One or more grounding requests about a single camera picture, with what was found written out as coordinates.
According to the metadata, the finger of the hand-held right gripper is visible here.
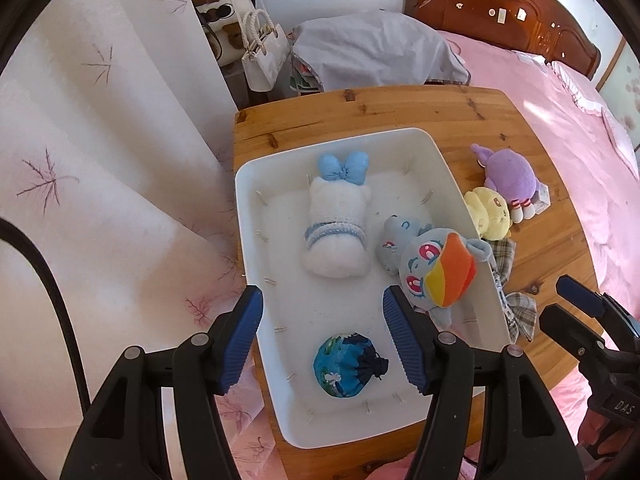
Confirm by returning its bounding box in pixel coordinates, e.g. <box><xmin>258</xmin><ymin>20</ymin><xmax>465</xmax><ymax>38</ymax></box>
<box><xmin>538</xmin><ymin>304</ymin><xmax>621</xmax><ymax>386</ymax></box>
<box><xmin>556</xmin><ymin>275</ymin><xmax>640</xmax><ymax>356</ymax></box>

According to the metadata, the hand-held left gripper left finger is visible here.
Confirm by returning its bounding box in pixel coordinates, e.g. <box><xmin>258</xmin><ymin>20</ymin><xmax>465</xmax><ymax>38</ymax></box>
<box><xmin>60</xmin><ymin>285</ymin><xmax>264</xmax><ymax>480</ymax></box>

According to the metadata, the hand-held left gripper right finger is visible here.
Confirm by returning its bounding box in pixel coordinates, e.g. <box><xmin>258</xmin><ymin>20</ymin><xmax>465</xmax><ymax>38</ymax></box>
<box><xmin>382</xmin><ymin>285</ymin><xmax>586</xmax><ymax>480</ymax></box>

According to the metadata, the white plastic bin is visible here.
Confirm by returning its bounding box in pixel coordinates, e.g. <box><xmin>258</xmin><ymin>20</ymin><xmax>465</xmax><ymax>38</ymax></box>
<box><xmin>234</xmin><ymin>127</ymin><xmax>512</xmax><ymax>450</ymax></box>

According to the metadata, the yellow plush toy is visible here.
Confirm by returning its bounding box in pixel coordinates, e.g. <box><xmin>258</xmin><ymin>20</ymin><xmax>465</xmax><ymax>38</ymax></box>
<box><xmin>462</xmin><ymin>186</ymin><xmax>513</xmax><ymax>241</ymax></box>

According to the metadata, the purple plush toy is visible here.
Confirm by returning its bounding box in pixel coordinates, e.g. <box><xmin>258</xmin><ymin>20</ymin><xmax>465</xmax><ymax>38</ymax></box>
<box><xmin>470</xmin><ymin>143</ymin><xmax>551</xmax><ymax>222</ymax></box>

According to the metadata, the person's right hand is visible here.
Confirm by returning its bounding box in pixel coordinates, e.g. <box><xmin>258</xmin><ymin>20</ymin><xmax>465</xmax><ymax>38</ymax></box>
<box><xmin>577</xmin><ymin>407</ymin><xmax>640</xmax><ymax>466</ymax></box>

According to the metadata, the blue plush with orange beak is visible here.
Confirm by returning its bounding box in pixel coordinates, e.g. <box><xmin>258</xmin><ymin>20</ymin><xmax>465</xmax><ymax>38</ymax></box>
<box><xmin>376</xmin><ymin>215</ymin><xmax>493</xmax><ymax>328</ymax></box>

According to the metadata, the white plush with blue bow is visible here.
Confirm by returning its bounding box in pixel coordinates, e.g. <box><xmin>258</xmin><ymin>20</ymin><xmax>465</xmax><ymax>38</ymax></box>
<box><xmin>300</xmin><ymin>151</ymin><xmax>373</xmax><ymax>279</ymax></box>

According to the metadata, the pink fleece garment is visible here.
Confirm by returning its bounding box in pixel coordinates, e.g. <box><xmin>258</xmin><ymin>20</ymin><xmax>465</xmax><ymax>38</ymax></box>
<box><xmin>350</xmin><ymin>460</ymin><xmax>481</xmax><ymax>480</ymax></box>

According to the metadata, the pink bed sheet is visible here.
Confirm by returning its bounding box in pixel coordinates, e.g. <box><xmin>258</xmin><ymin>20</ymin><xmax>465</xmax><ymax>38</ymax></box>
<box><xmin>435</xmin><ymin>30</ymin><xmax>640</xmax><ymax>406</ymax></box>

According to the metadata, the pink ruffled pillow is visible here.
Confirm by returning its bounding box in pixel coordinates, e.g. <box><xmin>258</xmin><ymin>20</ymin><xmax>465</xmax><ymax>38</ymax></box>
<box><xmin>550</xmin><ymin>60</ymin><xmax>640</xmax><ymax>181</ymax></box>

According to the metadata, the white flower print wardrobe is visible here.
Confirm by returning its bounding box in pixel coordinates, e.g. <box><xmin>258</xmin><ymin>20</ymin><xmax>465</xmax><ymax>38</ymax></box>
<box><xmin>595</xmin><ymin>37</ymin><xmax>640</xmax><ymax>153</ymax></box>

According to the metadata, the white floral curtain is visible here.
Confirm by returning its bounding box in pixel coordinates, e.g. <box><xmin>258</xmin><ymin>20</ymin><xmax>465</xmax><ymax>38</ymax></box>
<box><xmin>0</xmin><ymin>0</ymin><xmax>266</xmax><ymax>480</ymax></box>

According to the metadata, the stack of folded clothes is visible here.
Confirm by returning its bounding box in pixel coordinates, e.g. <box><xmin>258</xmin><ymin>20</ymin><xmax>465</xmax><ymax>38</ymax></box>
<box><xmin>287</xmin><ymin>55</ymin><xmax>326</xmax><ymax>95</ymax></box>

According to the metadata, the white handbag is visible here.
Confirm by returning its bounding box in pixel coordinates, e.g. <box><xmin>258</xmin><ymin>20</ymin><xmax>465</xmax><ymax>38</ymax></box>
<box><xmin>240</xmin><ymin>8</ymin><xmax>292</xmax><ymax>92</ymax></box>

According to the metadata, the white plush with sunglasses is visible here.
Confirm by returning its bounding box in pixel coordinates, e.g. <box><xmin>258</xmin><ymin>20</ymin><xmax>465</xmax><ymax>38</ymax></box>
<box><xmin>192</xmin><ymin>0</ymin><xmax>258</xmax><ymax>66</ymax></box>

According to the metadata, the blue green drawstring pouch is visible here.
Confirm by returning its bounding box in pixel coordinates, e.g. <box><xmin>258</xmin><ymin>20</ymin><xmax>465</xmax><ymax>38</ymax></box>
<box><xmin>313</xmin><ymin>331</ymin><xmax>390</xmax><ymax>401</ymax></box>

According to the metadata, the thick black cable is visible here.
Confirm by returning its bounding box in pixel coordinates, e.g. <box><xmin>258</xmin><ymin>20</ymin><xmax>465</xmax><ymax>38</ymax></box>
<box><xmin>0</xmin><ymin>217</ymin><xmax>91</xmax><ymax>411</ymax></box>

